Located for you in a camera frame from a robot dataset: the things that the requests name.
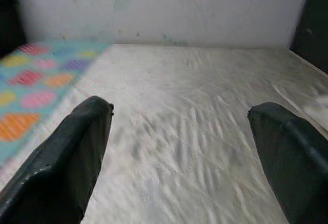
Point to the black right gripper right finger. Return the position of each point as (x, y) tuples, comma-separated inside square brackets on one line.
[(294, 162)]

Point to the dark tufted headboard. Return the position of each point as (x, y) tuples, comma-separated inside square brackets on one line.
[(312, 16)]

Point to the cream quilted mattress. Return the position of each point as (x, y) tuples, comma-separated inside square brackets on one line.
[(179, 106)]

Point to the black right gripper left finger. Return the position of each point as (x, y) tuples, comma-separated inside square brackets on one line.
[(64, 162)]

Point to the teal heart-print blanket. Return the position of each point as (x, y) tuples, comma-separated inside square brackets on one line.
[(30, 80)]

